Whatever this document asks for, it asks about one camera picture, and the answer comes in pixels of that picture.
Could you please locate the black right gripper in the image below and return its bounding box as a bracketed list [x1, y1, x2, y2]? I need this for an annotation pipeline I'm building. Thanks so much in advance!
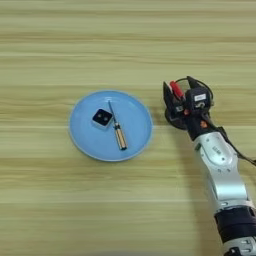
[162, 75, 214, 141]

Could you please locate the red pen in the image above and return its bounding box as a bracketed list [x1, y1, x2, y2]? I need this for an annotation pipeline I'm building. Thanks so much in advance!
[169, 80, 186, 102]

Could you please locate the black mesh pen cup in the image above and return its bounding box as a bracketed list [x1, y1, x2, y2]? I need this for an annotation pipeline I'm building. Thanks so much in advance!
[163, 77, 215, 131]

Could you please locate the round light blue plate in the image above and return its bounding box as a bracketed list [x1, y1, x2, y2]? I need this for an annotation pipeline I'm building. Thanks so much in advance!
[68, 89, 154, 163]

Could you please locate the gold handled screwdriver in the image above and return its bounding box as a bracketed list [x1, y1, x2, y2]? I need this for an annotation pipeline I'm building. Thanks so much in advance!
[107, 99, 129, 152]

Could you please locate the small black and white cube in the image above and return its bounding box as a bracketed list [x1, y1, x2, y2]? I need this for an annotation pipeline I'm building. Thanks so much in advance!
[91, 108, 114, 131]

